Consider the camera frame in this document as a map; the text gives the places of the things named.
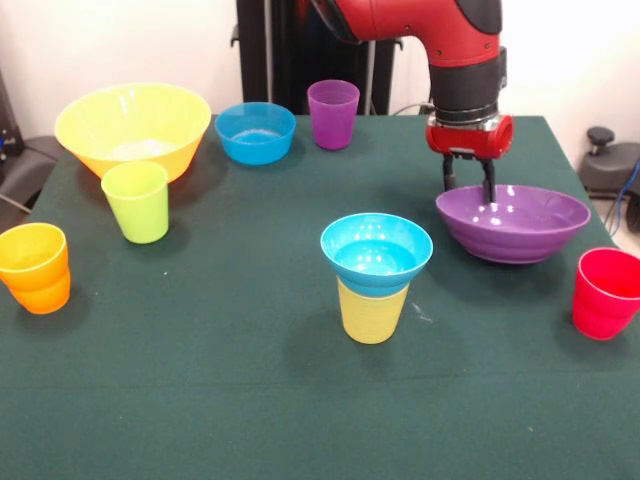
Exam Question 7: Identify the green cup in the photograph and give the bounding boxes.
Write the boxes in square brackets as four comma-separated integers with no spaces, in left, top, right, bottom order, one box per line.
[100,160,170,245]

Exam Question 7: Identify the dark green tablecloth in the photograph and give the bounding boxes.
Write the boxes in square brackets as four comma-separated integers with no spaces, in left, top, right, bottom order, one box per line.
[0,114,640,480]

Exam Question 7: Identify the cyan bowl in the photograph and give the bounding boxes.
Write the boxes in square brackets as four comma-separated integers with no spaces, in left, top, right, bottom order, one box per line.
[319,212,434,297]

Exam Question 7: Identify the purple cup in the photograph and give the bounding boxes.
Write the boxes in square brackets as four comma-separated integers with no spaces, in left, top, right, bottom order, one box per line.
[306,79,361,151]

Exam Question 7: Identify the purple bowl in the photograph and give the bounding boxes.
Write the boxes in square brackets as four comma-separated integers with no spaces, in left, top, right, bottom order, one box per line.
[434,183,592,266]

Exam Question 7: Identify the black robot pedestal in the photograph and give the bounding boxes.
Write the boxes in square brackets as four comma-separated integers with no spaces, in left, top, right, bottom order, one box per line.
[230,0,406,116]

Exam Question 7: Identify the black equipment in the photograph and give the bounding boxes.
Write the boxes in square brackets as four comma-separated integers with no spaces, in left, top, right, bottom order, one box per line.
[0,69,19,166]

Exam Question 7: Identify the blue cable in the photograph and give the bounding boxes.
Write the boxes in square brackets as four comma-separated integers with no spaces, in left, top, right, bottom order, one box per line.
[608,159,640,236]

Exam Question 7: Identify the large yellow bowl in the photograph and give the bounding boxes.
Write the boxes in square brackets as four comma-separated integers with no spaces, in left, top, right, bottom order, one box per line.
[53,82,213,185]

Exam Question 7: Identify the blue bowl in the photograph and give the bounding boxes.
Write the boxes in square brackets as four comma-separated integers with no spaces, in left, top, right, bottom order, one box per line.
[214,102,297,167]

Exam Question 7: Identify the yellow-green cup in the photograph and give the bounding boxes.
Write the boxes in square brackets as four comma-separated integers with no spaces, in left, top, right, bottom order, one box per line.
[337,277,411,345]

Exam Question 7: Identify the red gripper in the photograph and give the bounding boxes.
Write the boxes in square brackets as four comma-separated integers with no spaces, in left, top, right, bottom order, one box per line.
[425,112,515,204]

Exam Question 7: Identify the orange cup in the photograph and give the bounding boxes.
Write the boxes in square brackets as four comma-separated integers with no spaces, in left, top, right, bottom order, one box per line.
[0,222,72,315]

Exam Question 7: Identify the pink cup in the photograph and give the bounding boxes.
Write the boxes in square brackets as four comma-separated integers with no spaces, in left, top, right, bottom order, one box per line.
[571,247,640,341]

